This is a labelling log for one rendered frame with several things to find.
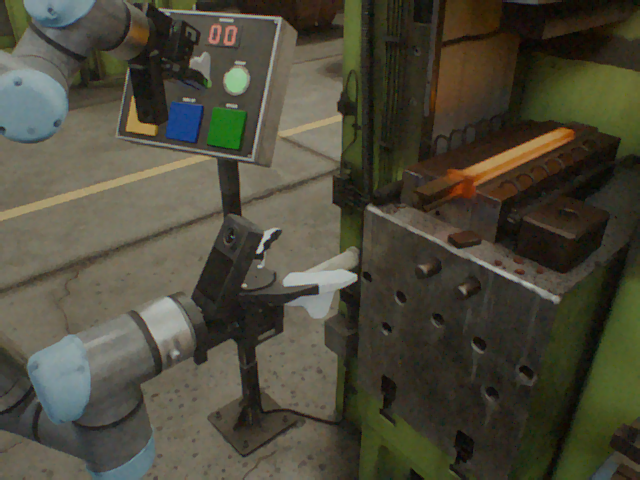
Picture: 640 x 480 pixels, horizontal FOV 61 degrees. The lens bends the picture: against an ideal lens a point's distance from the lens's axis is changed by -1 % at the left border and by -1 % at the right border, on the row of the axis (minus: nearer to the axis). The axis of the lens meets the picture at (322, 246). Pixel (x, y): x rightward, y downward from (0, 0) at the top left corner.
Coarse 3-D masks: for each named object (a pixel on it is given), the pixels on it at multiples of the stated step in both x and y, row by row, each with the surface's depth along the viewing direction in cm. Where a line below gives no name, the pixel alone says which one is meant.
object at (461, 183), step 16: (560, 128) 107; (528, 144) 100; (544, 144) 100; (496, 160) 94; (512, 160) 94; (448, 176) 87; (464, 176) 86; (480, 176) 89; (416, 192) 83; (432, 192) 82; (448, 192) 86; (464, 192) 87; (416, 208) 84; (432, 208) 83
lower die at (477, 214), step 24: (528, 120) 120; (552, 120) 117; (480, 144) 108; (504, 144) 105; (408, 168) 98; (432, 168) 95; (456, 168) 95; (504, 168) 93; (528, 168) 95; (552, 168) 95; (408, 192) 98; (480, 192) 87; (504, 192) 87; (528, 192) 89; (432, 216) 96; (456, 216) 92; (480, 216) 88; (504, 216) 87
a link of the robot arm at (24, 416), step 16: (0, 336) 56; (0, 352) 55; (16, 352) 58; (0, 368) 55; (16, 368) 57; (0, 384) 56; (16, 384) 58; (32, 384) 60; (0, 400) 57; (16, 400) 58; (32, 400) 60; (0, 416) 59; (16, 416) 60; (32, 416) 60; (16, 432) 61; (32, 432) 60
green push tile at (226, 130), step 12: (216, 108) 108; (216, 120) 107; (228, 120) 107; (240, 120) 106; (216, 132) 107; (228, 132) 107; (240, 132) 106; (216, 144) 107; (228, 144) 106; (240, 144) 106
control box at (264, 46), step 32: (192, 32) 111; (224, 32) 108; (256, 32) 106; (288, 32) 107; (224, 64) 108; (256, 64) 105; (288, 64) 110; (128, 96) 116; (192, 96) 110; (224, 96) 108; (256, 96) 105; (160, 128) 113; (256, 128) 105; (256, 160) 106
